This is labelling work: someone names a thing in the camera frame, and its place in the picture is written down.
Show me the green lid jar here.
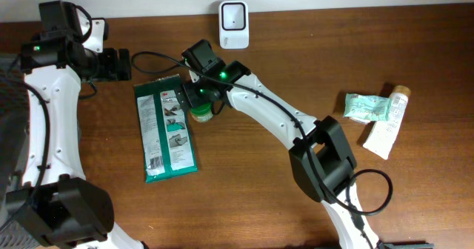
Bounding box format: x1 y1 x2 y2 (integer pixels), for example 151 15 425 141
190 102 213 123

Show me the green white 3M packet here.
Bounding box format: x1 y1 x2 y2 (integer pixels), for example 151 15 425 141
134 75 198 184

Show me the teal wipes pouch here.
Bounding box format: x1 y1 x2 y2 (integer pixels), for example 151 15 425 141
344 93 392 122

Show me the white cream tube gold cap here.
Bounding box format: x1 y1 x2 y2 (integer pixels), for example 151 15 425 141
363 85 411 160

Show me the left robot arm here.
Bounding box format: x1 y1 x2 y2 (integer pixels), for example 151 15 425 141
1 1 144 248

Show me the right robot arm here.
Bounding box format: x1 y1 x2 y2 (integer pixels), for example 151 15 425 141
181 40 381 248

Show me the white barcode scanner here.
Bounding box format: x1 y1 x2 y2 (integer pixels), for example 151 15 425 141
218 0 250 50

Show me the grey plastic mesh basket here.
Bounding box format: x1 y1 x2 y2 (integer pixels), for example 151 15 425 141
1 53 29 241

